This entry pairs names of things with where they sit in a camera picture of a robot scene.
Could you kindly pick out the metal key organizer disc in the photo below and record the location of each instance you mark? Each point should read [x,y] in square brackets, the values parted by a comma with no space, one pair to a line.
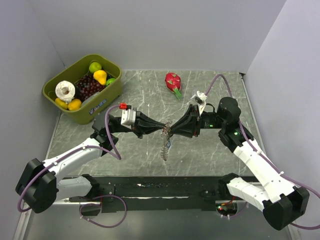
[166,142]

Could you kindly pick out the red dragon fruit toy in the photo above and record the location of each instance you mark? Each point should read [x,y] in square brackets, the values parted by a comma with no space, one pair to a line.
[173,83]

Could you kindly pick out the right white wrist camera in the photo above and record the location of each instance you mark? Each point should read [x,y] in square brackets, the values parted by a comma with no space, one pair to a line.
[201,99]

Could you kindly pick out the small green lime toy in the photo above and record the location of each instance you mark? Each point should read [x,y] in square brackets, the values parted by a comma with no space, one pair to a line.
[110,81]

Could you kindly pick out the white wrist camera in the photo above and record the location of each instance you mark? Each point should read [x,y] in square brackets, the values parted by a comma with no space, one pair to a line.
[201,99]
[128,115]

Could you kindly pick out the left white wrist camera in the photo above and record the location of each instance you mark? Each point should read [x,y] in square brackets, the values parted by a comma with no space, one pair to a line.
[128,115]

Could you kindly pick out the purple grapes toy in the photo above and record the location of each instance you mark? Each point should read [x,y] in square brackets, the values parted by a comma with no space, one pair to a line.
[87,86]

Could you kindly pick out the white tape roll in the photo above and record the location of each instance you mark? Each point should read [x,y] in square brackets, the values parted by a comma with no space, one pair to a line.
[65,91]

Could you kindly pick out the yellow lemon toy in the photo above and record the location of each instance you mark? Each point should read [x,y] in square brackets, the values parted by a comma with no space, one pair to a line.
[74,105]
[61,103]

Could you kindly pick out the yellow pear toy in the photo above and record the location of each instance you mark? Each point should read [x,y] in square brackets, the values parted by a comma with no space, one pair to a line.
[101,77]

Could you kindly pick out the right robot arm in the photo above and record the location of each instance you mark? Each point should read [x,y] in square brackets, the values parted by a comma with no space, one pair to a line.
[280,200]

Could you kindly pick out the olive green plastic bin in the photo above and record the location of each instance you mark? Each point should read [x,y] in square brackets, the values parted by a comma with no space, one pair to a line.
[97,102]

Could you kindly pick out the green apple toy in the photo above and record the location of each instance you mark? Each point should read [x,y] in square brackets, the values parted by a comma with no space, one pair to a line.
[94,67]

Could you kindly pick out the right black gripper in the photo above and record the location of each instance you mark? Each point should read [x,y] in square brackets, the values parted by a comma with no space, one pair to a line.
[191,127]

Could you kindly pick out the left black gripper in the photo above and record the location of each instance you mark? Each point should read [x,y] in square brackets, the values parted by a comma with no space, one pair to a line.
[144,124]

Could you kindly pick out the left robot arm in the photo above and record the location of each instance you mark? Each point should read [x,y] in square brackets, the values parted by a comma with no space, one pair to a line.
[43,182]

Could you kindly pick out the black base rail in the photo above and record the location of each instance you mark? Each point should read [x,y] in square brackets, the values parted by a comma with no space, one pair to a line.
[153,193]

